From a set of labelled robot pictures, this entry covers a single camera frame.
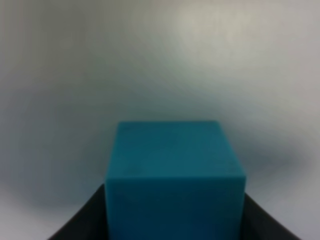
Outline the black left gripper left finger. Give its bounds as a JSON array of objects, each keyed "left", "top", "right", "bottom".
[{"left": 50, "top": 184, "right": 109, "bottom": 240}]

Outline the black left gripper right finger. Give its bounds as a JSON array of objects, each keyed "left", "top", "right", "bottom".
[{"left": 241, "top": 194, "right": 300, "bottom": 240}]

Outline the blue cube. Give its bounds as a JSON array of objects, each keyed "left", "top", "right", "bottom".
[{"left": 104, "top": 121, "right": 246, "bottom": 240}]

